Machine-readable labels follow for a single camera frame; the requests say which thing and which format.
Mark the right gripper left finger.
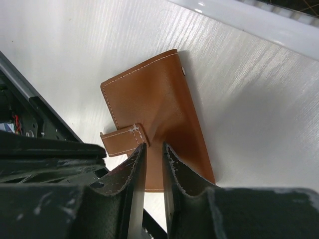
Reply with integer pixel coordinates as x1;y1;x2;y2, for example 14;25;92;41
0;144;147;239

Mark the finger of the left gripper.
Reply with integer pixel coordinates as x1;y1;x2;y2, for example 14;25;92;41
0;131;109;183

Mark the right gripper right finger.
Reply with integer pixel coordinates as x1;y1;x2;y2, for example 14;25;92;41
162;143;319;239

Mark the brown leather card holder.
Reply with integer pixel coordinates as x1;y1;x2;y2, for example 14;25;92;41
100;49;215;193

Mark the white plastic slotted basket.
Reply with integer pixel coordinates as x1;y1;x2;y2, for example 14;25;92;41
173;0;319;60

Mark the aluminium frame rail front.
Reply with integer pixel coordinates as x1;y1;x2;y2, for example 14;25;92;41
0;51;83;142

